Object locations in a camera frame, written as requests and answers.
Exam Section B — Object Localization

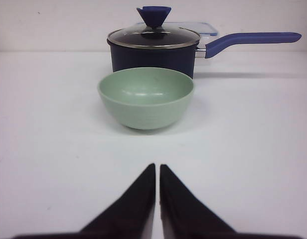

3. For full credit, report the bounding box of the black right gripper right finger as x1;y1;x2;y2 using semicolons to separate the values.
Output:
159;164;299;239

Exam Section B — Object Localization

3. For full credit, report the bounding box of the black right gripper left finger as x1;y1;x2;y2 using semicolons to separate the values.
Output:
15;163;155;239

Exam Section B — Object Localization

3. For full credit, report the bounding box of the green bowl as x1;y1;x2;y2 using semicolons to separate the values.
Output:
97;67;194;130

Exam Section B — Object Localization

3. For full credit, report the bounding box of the dark blue saucepan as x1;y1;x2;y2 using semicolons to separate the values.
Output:
107;32;301;77

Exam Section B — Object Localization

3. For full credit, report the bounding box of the glass lid with blue knob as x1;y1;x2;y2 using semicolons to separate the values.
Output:
107;6;200;49

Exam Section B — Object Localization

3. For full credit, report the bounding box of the clear blue-rimmed plastic container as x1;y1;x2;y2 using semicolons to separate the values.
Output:
132;22;218;45

